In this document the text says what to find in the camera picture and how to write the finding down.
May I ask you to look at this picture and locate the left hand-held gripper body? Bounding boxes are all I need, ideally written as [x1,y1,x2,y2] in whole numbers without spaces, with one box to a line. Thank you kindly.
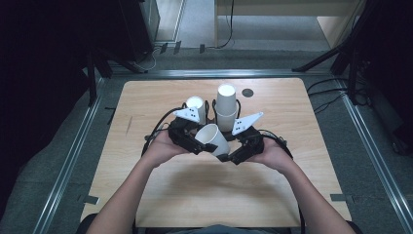
[167,106,205,156]

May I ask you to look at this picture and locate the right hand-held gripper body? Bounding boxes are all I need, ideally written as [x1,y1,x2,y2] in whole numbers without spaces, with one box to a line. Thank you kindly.
[230,111,266,166]

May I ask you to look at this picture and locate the white paper cup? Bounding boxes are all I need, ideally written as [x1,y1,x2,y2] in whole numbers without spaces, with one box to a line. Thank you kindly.
[194,123,232,157]

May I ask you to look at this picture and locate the small white cup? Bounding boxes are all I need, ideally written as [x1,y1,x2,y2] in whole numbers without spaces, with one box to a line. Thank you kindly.
[185,96,207,127]

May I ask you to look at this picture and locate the stack of white cups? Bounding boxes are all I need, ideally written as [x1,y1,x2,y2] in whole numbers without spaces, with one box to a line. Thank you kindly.
[215,83,238,133]

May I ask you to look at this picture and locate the person's left hand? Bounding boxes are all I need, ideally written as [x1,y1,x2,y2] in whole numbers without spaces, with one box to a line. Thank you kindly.
[142,129,190,169]

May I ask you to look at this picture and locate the person's right hand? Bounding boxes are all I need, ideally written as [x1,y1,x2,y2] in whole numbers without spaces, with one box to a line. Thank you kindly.
[247,136,295,174]

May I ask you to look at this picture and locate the grey tape strip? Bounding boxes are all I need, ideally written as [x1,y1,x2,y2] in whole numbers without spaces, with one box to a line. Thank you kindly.
[82,194,100,206]
[329,192,356,204]

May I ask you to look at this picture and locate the black metal stand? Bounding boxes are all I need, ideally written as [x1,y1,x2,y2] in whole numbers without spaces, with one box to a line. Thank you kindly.
[85,51,114,107]

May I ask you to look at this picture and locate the dark cabinet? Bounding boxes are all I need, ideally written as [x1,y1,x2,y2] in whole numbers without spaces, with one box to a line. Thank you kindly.
[117,0,156,63]

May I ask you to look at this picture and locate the black tripod stand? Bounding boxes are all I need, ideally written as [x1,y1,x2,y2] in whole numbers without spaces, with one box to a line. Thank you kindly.
[291,0,383,105]

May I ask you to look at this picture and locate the light wooden desk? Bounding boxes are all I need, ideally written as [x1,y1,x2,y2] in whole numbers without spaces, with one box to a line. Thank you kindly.
[213,0,362,51]

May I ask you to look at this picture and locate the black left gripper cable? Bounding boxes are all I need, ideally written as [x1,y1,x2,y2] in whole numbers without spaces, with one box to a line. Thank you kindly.
[141,106,187,158]

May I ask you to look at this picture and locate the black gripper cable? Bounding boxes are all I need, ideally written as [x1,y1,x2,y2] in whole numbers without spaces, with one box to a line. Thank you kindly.
[258,129,295,161]
[141,106,187,158]

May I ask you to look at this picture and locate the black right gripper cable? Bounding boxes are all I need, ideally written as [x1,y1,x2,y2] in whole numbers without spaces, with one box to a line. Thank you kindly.
[258,129,295,161]

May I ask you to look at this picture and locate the aluminium floor rail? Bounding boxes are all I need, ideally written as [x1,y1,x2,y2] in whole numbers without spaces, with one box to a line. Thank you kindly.
[31,77,109,234]
[336,77,413,234]
[109,68,333,80]

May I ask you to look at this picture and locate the white floor cable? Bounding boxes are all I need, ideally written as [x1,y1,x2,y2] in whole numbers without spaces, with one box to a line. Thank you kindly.
[135,44,164,73]

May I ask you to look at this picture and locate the black floor cables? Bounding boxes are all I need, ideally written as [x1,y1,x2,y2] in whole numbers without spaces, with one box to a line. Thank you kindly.
[306,75,358,115]

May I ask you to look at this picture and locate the black hanging cable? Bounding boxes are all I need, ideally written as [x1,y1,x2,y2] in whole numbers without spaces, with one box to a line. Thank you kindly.
[215,0,236,51]

